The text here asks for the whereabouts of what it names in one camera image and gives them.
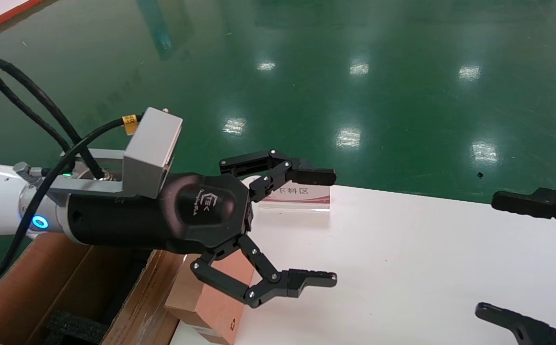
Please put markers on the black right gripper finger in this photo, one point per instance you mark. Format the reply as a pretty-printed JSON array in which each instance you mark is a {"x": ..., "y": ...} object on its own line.
[
  {"x": 522, "y": 203},
  {"x": 513, "y": 321}
]

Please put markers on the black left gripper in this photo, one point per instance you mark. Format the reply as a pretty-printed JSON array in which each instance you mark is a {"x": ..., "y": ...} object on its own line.
[{"x": 196, "y": 211}]

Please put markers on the small cardboard box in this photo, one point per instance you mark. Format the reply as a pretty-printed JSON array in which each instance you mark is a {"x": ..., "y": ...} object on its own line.
[{"x": 220, "y": 314}]

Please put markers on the large cardboard box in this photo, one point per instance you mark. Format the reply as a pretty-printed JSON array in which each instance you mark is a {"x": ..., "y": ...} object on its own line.
[{"x": 19, "y": 287}]

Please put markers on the acrylic sign with red print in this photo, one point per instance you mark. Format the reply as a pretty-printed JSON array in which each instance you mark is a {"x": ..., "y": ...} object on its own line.
[{"x": 302, "y": 196}]

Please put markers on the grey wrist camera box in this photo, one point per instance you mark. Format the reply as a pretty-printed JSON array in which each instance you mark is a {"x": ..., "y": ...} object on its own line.
[{"x": 153, "y": 143}]

